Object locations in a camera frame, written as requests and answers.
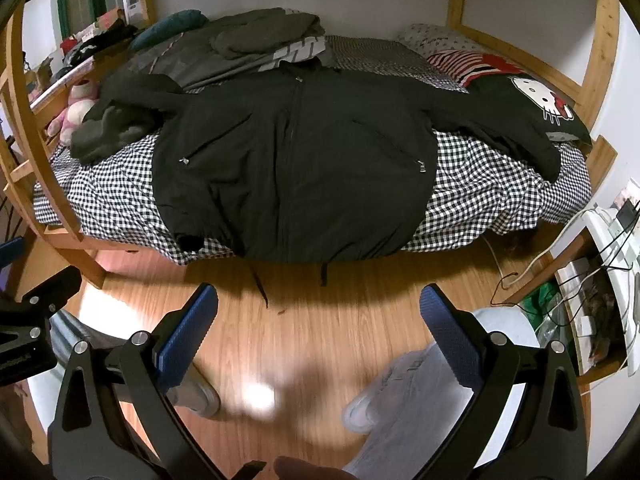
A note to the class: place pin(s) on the hello kitty black pillow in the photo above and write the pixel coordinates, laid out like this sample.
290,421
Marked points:
546,108

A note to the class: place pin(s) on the red white striped pillow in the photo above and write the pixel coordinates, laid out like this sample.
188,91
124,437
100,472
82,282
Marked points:
464,66

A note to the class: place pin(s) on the pink plush toy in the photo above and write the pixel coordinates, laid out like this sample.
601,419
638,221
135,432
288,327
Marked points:
81,99

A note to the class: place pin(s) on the black white checkered bedsheet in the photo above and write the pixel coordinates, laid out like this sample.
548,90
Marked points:
476,188

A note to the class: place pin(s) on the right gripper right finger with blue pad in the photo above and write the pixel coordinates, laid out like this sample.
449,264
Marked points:
547,439

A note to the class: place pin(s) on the white dotted pillow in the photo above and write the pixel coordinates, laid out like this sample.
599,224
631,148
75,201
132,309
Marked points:
427,39

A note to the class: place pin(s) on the wooden bunk bed frame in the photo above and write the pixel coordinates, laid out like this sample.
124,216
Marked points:
31,185

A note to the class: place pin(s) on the teal pillow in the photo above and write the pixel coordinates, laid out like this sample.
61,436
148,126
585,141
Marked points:
174,24

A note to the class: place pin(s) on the dark grey fleece garment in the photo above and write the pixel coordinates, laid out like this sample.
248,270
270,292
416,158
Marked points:
98,139

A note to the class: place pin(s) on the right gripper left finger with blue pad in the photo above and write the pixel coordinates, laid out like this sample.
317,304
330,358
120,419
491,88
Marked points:
113,419

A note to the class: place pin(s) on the black zip jacket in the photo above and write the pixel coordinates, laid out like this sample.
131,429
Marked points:
306,163

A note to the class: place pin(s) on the grey folded blanket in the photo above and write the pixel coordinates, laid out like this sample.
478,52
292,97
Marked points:
249,42

